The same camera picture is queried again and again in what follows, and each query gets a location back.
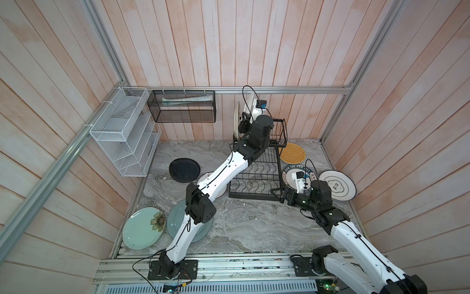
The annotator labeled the white plate cloud outline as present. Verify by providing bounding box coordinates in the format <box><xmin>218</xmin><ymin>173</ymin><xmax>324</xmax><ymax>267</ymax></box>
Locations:
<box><xmin>319</xmin><ymin>170</ymin><xmax>357</xmax><ymax>202</ymax></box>

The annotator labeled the cream floral plate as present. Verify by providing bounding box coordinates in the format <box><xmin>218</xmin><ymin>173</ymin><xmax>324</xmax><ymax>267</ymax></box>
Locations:
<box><xmin>233</xmin><ymin>102</ymin><xmax>240</xmax><ymax>141</ymax></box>

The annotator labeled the grey-green plain plate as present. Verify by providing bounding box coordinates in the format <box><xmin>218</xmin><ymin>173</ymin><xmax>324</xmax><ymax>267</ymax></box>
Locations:
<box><xmin>166</xmin><ymin>200</ymin><xmax>214</xmax><ymax>243</ymax></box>

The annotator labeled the black round plate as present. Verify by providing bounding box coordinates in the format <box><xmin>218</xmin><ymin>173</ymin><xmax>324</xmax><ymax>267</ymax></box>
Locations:
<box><xmin>169</xmin><ymin>158</ymin><xmax>201</xmax><ymax>183</ymax></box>

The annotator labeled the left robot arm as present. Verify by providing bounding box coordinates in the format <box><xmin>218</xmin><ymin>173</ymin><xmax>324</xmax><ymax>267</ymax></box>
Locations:
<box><xmin>159</xmin><ymin>115</ymin><xmax>274</xmax><ymax>279</ymax></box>

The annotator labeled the light green flower plate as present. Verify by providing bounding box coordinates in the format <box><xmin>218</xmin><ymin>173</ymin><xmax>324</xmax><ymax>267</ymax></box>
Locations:
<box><xmin>122</xmin><ymin>207</ymin><xmax>166</xmax><ymax>250</ymax></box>

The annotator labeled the aluminium front rail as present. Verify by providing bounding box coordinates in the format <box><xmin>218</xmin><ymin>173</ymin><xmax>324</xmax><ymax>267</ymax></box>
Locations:
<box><xmin>92</xmin><ymin>252</ymin><xmax>398</xmax><ymax>285</ymax></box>

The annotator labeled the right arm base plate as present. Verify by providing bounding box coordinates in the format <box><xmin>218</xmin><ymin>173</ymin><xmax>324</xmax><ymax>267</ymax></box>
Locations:
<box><xmin>290</xmin><ymin>254</ymin><xmax>342</xmax><ymax>277</ymax></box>

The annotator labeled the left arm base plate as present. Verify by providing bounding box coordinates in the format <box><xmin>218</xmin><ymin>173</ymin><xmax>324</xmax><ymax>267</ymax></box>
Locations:
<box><xmin>148</xmin><ymin>260</ymin><xmax>198</xmax><ymax>281</ymax></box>

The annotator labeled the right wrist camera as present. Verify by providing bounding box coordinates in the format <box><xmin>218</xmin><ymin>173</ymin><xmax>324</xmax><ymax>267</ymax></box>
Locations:
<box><xmin>291</xmin><ymin>171</ymin><xmax>312</xmax><ymax>194</ymax></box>

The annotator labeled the yellow woven round trivet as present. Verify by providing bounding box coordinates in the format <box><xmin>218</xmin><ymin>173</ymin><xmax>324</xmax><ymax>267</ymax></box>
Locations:
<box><xmin>279</xmin><ymin>143</ymin><xmax>306</xmax><ymax>164</ymax></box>

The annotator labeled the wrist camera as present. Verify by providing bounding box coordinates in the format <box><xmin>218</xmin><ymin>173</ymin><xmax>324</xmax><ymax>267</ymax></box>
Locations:
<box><xmin>291</xmin><ymin>171</ymin><xmax>312</xmax><ymax>194</ymax></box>
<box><xmin>250</xmin><ymin>98</ymin><xmax>267</xmax><ymax>123</ymax></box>

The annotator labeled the orange sunburst plate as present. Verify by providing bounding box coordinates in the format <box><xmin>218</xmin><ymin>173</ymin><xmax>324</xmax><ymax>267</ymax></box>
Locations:
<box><xmin>238</xmin><ymin>102</ymin><xmax>244</xmax><ymax>138</ymax></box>
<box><xmin>197</xmin><ymin>171</ymin><xmax>228</xmax><ymax>199</ymax></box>

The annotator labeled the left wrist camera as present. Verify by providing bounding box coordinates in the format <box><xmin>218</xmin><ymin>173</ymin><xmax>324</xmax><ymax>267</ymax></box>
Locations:
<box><xmin>250</xmin><ymin>98</ymin><xmax>267</xmax><ymax>123</ymax></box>

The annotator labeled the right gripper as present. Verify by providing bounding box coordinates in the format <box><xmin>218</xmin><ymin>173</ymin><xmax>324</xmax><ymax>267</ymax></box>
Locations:
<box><xmin>270</xmin><ymin>187</ymin><xmax>318</xmax><ymax>213</ymax></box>

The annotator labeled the white mesh wall shelf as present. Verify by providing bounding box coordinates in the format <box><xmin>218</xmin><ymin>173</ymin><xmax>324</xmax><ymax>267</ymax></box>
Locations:
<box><xmin>90</xmin><ymin>87</ymin><xmax>162</xmax><ymax>177</ymax></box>

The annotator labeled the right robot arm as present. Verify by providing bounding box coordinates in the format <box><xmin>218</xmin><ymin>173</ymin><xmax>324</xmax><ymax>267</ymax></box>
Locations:
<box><xmin>270</xmin><ymin>180</ymin><xmax>428</xmax><ymax>294</ymax></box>

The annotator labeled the black mesh wall basket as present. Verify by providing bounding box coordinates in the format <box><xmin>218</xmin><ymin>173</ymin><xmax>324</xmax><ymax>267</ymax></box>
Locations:
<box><xmin>147</xmin><ymin>89</ymin><xmax>217</xmax><ymax>123</ymax></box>

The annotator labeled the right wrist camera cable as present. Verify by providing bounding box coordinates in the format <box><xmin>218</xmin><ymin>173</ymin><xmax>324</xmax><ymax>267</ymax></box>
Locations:
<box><xmin>304</xmin><ymin>159</ymin><xmax>319</xmax><ymax>181</ymax></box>

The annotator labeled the black wire dish rack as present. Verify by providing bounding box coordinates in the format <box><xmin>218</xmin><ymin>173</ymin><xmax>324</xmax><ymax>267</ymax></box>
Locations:
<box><xmin>228</xmin><ymin>119</ymin><xmax>288</xmax><ymax>202</ymax></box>

